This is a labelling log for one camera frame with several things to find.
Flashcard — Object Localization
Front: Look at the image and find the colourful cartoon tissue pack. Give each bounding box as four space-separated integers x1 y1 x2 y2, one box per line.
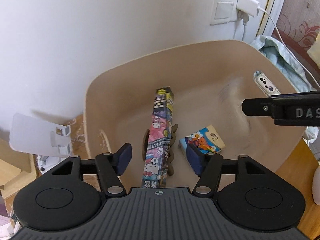
178 125 225 157

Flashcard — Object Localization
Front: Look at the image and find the long colourful cartoon box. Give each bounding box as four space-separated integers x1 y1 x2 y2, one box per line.
142 87 174 189

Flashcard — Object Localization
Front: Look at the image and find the white phone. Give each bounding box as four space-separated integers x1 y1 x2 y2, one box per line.
253 71 280 97

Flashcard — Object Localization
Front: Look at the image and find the white phone stand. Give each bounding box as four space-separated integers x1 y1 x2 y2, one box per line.
9 113 73 174

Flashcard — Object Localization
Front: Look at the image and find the light blue crumpled bedding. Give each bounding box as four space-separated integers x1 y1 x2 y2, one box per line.
249 35 320 145

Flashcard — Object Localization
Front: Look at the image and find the round white power strip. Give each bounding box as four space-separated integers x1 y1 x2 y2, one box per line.
312 166 320 205

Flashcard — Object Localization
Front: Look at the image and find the beige plastic storage bin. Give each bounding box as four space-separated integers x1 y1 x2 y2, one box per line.
84 40 304 189

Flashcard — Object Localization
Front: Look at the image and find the cardboard box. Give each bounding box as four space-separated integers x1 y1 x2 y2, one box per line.
1 139 37 199

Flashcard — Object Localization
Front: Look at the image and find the white charger cable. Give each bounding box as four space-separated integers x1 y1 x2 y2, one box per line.
240 6 320 88

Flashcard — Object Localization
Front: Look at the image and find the white wall charger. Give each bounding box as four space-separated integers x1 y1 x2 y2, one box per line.
236 0 260 17

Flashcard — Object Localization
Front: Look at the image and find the white wall switch plate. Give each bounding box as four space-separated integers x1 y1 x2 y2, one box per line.
210 0 238 25

